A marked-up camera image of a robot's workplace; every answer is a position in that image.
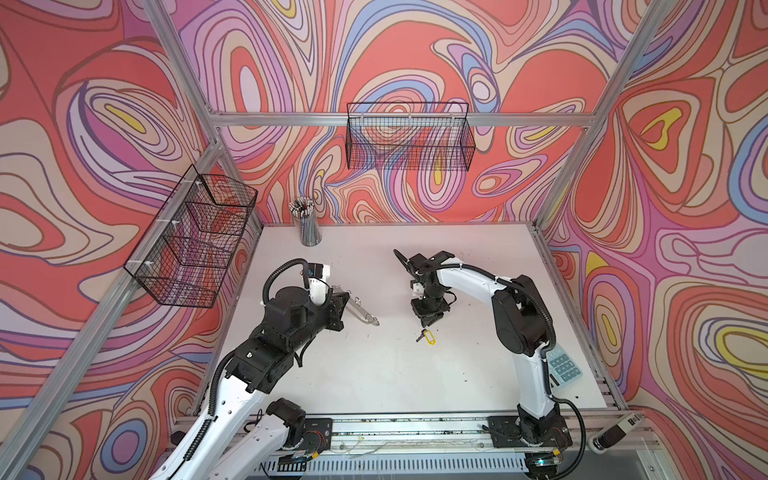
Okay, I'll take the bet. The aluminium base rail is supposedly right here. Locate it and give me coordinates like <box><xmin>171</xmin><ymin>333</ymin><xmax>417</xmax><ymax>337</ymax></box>
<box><xmin>170</xmin><ymin>409</ymin><xmax>646</xmax><ymax>457</ymax></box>

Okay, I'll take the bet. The black wire basket back wall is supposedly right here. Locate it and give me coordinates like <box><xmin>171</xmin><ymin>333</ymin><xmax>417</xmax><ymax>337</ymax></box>
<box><xmin>345</xmin><ymin>100</ymin><xmax>476</xmax><ymax>172</ymax></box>

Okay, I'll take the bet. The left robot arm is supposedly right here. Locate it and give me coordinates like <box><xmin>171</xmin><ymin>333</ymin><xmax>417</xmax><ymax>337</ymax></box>
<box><xmin>153</xmin><ymin>258</ymin><xmax>350</xmax><ymax>479</ymax></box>

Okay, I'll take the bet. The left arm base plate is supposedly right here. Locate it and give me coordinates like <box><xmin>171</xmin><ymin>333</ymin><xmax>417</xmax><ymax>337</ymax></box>
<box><xmin>279</xmin><ymin>417</ymin><xmax>333</xmax><ymax>456</ymax></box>

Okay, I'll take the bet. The black wire basket left wall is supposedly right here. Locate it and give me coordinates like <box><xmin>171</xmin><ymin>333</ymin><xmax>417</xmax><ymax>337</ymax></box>
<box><xmin>123</xmin><ymin>166</ymin><xmax>258</xmax><ymax>308</ymax></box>

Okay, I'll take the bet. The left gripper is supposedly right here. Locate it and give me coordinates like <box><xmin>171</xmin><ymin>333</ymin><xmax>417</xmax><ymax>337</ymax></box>
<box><xmin>284</xmin><ymin>290</ymin><xmax>350</xmax><ymax>356</ymax></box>

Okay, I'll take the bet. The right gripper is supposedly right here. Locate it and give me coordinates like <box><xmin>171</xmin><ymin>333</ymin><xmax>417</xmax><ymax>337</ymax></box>
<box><xmin>410</xmin><ymin>285</ymin><xmax>450</xmax><ymax>328</ymax></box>

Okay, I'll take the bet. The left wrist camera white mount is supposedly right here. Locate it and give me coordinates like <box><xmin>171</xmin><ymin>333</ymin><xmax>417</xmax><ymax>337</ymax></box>
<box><xmin>307</xmin><ymin>263</ymin><xmax>331</xmax><ymax>306</ymax></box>

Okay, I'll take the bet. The metal cup of pens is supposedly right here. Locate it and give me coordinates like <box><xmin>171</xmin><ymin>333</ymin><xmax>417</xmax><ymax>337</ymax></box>
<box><xmin>289</xmin><ymin>197</ymin><xmax>322</xmax><ymax>247</ymax></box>

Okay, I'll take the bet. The black wire basket wall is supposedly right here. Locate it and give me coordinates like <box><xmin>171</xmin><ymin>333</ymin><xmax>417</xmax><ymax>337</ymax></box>
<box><xmin>123</xmin><ymin>166</ymin><xmax>258</xmax><ymax>308</ymax></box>
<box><xmin>345</xmin><ymin>100</ymin><xmax>476</xmax><ymax>172</ymax></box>

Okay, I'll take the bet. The key with yellow tag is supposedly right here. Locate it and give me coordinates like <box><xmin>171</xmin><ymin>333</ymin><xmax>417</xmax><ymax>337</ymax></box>
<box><xmin>416</xmin><ymin>329</ymin><xmax>436</xmax><ymax>346</ymax></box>

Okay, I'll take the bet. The white device front right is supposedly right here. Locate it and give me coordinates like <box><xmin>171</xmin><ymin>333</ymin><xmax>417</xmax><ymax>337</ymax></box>
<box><xmin>587</xmin><ymin>411</ymin><xmax>645</xmax><ymax>454</ymax></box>

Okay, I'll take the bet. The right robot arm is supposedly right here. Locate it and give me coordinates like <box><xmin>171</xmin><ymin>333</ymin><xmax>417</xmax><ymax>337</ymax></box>
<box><xmin>393</xmin><ymin>249</ymin><xmax>575</xmax><ymax>449</ymax></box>

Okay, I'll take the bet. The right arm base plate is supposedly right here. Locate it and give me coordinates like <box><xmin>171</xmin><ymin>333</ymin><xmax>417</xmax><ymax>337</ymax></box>
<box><xmin>481</xmin><ymin>416</ymin><xmax>573</xmax><ymax>450</ymax></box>

